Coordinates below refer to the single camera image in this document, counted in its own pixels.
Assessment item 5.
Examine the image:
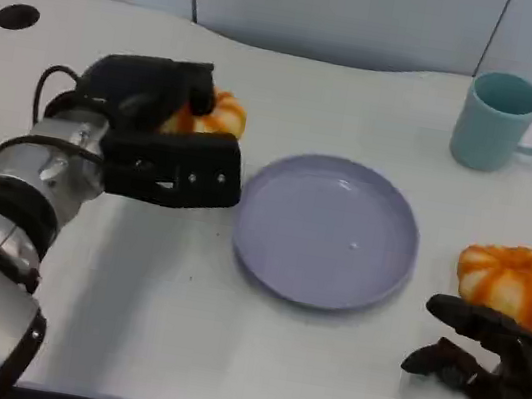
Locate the pale green mug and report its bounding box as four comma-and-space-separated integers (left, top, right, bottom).
446, 66, 532, 180

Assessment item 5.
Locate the orange white toy bread roll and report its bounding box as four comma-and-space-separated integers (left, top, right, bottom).
157, 80, 252, 147
449, 237, 532, 332

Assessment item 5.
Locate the black thin arm cable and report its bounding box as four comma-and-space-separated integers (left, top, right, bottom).
23, 132, 104, 165

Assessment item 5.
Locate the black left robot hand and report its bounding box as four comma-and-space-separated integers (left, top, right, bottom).
70, 42, 221, 144

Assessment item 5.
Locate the lilac plate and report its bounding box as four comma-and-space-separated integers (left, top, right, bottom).
223, 142, 431, 325

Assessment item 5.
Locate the black table cable hole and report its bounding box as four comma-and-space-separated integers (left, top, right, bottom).
0, 0, 42, 35

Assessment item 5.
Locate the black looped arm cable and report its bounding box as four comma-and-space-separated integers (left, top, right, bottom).
29, 62, 88, 133

